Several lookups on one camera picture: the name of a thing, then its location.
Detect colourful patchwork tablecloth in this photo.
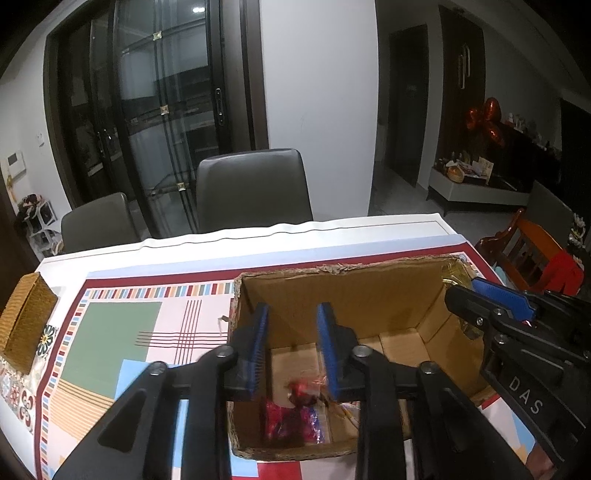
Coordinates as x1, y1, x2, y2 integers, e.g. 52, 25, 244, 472
34, 241, 555, 480

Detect brown cardboard box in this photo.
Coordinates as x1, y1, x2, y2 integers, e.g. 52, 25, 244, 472
228, 253, 494, 461

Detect glass sliding door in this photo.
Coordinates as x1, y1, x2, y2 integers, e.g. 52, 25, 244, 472
43, 1, 269, 238

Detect grey chair right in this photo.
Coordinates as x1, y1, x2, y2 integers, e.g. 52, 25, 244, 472
197, 149, 314, 233

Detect white shelf with clutter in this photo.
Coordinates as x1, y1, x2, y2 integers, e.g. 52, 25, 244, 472
16, 193, 63, 258

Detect grey chair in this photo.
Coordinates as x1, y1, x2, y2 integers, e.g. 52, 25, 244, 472
61, 192, 140, 254
197, 149, 314, 233

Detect grey chair left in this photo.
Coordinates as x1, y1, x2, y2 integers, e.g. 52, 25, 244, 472
61, 192, 140, 254

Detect patterned tile table mat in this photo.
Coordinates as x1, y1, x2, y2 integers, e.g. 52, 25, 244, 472
0, 324, 58, 434

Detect red wooden chair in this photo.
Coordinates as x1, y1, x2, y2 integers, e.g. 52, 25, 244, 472
476, 209, 586, 296

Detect gold candy packet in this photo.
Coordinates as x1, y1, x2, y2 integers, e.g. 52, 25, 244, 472
442, 259, 481, 340

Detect red foil balloons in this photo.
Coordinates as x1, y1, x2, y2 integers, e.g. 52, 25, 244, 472
466, 97, 505, 147

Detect magenta hawthorn snack packet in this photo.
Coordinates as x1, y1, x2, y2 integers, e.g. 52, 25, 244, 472
263, 401, 325, 447

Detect woven wicker box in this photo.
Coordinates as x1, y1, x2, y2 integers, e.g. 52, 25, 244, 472
0, 272, 57, 374

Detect white low side cabinet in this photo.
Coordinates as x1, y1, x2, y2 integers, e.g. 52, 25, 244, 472
427, 158, 532, 213

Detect red snack packet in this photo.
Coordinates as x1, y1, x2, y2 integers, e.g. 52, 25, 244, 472
287, 379, 325, 408

